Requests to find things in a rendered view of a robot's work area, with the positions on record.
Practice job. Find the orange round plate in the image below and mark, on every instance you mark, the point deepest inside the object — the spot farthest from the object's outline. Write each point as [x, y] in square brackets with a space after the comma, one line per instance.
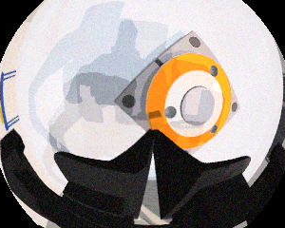
[168, 86]

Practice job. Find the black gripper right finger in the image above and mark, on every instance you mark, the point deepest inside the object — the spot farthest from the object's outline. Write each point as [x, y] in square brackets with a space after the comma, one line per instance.
[180, 176]

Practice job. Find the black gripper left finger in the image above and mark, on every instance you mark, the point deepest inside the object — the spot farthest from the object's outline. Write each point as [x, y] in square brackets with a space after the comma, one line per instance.
[125, 177]

